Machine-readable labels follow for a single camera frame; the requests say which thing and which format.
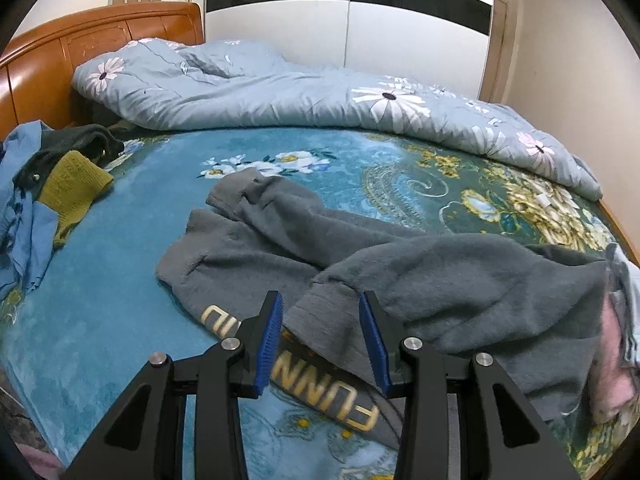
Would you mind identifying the grey sweatshirt with gold letters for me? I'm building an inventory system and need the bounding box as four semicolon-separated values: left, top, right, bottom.
155;169;608;448

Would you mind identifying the blue shirt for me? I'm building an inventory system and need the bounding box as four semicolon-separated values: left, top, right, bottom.
1;120;58;298

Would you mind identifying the teal floral bed blanket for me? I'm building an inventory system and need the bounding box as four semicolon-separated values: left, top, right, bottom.
1;129;639;479

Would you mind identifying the dark green and mustard garment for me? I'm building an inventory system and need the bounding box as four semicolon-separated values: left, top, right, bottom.
13;125;125;248

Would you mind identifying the white wardrobe with black band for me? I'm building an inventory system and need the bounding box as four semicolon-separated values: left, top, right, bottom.
205;0;494;98

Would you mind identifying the light blue floral quilt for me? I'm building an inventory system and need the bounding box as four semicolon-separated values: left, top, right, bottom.
72;38;602;202

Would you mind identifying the orange wooden headboard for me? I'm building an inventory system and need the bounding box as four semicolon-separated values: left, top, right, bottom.
1;1;204;138

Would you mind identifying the pink folded garment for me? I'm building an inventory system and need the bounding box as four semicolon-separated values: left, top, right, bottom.
588;294;639;425

